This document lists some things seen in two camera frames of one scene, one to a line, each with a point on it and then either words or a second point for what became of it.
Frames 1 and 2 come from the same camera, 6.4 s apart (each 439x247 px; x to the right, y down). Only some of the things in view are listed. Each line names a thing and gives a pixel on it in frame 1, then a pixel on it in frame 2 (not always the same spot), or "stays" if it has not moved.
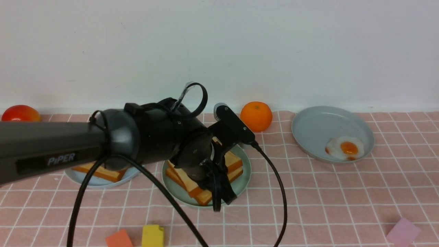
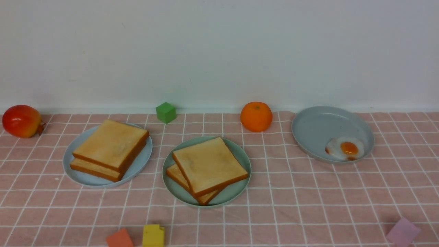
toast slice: (232, 160) -> (173, 172)
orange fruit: (257, 116) stays
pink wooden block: (403, 233) stays
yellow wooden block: (152, 236) stays
